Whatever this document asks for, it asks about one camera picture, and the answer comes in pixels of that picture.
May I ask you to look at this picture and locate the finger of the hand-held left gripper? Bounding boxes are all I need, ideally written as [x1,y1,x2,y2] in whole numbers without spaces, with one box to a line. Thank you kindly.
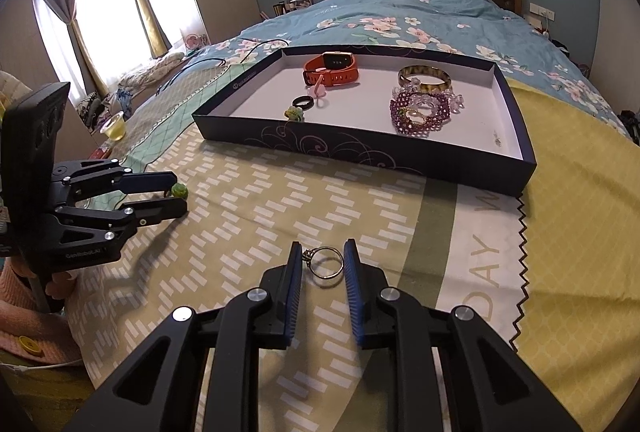
[52,160,176,201]
[55,197,188,237]

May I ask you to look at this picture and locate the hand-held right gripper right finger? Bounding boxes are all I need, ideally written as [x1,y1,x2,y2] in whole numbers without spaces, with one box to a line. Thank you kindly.
[343,239,583,432]

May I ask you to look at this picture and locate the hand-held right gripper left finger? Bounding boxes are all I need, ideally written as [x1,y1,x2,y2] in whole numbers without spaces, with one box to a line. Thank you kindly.
[75,241,304,432]

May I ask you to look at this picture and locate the silver ring with stone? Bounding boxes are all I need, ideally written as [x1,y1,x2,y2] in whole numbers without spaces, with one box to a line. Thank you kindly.
[302,247,345,283]

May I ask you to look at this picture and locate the dark red beaded bracelet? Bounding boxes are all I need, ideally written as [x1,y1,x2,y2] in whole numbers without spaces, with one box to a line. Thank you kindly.
[389,92,453,137]

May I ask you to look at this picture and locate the dark blue shallow box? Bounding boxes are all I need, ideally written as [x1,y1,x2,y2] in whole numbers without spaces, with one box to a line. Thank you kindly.
[192,44,538,199]

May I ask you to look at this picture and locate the clear crystal bead bracelet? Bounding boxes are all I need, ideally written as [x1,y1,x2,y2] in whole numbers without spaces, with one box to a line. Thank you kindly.
[392,79,466,115]

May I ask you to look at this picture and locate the person's left hand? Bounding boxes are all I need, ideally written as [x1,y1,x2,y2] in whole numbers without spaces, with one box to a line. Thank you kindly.
[42,269,79,301]

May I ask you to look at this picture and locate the plastic cup with yellow liquid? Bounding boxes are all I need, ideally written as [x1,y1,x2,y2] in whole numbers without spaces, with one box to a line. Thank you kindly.
[100,111,126,143]

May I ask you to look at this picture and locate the patchwork print blanket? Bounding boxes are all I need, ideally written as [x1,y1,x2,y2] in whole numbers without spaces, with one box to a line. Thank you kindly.
[80,56,640,432]

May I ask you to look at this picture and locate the crumpled light bedding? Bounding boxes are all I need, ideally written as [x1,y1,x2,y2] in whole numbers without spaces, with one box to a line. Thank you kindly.
[117,52,186,93]

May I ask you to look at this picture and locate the window with sheer curtain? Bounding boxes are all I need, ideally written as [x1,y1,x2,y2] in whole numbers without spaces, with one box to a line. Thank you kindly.
[35,0,166,102]

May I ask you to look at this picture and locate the person's peach cardigan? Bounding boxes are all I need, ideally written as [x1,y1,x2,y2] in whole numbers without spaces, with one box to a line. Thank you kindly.
[0,299,83,368]

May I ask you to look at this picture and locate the olive yellow garment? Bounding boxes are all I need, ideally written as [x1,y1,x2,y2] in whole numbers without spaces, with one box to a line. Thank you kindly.
[0,364,96,432]

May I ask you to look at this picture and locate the tortoiseshell bangle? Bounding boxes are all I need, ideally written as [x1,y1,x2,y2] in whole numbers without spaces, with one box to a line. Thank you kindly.
[397,65,453,97]

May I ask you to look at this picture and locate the orange smartwatch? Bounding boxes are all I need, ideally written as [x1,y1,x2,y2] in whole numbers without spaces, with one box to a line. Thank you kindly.
[301,52,361,87]

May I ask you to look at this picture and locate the bedside clutter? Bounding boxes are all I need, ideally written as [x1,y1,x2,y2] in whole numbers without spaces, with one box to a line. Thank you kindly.
[272,0,313,17]

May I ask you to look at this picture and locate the blue floral duvet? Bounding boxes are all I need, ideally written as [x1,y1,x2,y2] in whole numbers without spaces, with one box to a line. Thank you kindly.
[207,0,631,140]

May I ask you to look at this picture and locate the black cable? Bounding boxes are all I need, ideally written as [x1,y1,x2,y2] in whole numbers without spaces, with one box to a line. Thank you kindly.
[156,38,291,95]

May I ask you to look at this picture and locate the white cable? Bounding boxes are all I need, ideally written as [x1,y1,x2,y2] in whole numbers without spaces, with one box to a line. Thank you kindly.
[0,358,82,372]

